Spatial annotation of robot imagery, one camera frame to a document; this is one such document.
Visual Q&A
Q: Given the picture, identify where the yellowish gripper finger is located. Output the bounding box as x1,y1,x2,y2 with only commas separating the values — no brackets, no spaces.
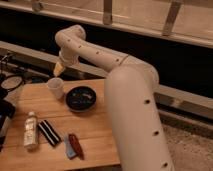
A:
53,62,65,77

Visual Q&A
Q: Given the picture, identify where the wooden table board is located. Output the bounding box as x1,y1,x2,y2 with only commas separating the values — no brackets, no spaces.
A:
0,79,119,171

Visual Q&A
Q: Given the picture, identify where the white ceramic cup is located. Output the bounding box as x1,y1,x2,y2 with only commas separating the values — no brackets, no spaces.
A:
46,77,64,99

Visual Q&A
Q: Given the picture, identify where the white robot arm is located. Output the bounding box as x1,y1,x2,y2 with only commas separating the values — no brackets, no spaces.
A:
54,25,175,171

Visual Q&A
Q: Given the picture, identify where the round black white dish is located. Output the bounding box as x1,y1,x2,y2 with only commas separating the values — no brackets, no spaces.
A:
0,75,24,92

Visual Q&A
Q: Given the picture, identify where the red pocket knife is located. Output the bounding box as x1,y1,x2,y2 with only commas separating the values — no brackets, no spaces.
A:
68,134,84,160

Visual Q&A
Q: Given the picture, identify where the blue cloth piece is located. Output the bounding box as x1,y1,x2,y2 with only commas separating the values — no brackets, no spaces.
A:
64,136,76,159

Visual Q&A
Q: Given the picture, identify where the black device at left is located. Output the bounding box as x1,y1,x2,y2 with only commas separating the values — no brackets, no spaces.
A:
0,100,15,151

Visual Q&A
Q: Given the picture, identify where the clear plastic bottle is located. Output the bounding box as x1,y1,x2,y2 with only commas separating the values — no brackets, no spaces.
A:
23,111,38,150

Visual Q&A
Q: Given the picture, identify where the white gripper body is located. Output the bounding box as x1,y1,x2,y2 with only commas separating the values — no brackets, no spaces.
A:
59,50,79,67

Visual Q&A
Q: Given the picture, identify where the dark ceramic bowl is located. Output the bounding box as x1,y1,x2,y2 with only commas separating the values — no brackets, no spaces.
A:
66,86,97,112

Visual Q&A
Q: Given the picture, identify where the black white striped cloth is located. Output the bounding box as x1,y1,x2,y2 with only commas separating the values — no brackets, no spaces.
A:
38,120,61,147

